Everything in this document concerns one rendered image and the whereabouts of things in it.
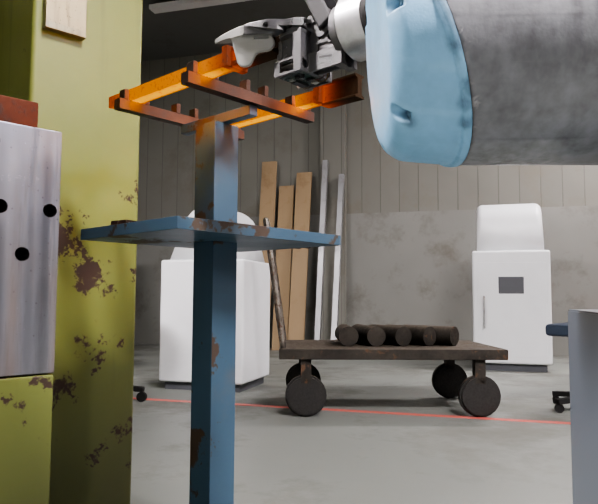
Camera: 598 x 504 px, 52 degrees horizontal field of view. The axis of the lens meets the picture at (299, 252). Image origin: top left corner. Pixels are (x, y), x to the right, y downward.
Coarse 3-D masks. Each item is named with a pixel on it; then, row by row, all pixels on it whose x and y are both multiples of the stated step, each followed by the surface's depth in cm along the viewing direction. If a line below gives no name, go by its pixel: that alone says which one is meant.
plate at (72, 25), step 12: (48, 0) 133; (60, 0) 135; (72, 0) 137; (84, 0) 139; (48, 12) 133; (60, 12) 135; (72, 12) 137; (84, 12) 139; (48, 24) 133; (60, 24) 135; (72, 24) 136; (84, 24) 138; (72, 36) 138; (84, 36) 138
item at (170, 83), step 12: (276, 36) 94; (228, 48) 99; (276, 48) 94; (204, 60) 104; (216, 60) 102; (228, 60) 99; (264, 60) 97; (180, 72) 108; (204, 72) 104; (216, 72) 103; (228, 72) 103; (240, 72) 102; (144, 84) 115; (156, 84) 113; (168, 84) 110; (180, 84) 109; (132, 96) 118; (144, 96) 116; (156, 96) 116
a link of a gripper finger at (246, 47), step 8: (232, 32) 90; (240, 32) 90; (216, 40) 92; (224, 40) 91; (232, 40) 91; (240, 40) 90; (248, 40) 90; (256, 40) 90; (264, 40) 90; (272, 40) 90; (240, 48) 90; (248, 48) 90; (256, 48) 90; (264, 48) 90; (272, 48) 90; (240, 56) 90; (248, 56) 90; (240, 64) 90; (248, 64) 90
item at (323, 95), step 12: (336, 84) 116; (348, 84) 114; (360, 84) 113; (300, 96) 121; (312, 96) 119; (324, 96) 118; (336, 96) 116; (348, 96) 113; (360, 96) 113; (252, 120) 132; (264, 120) 132
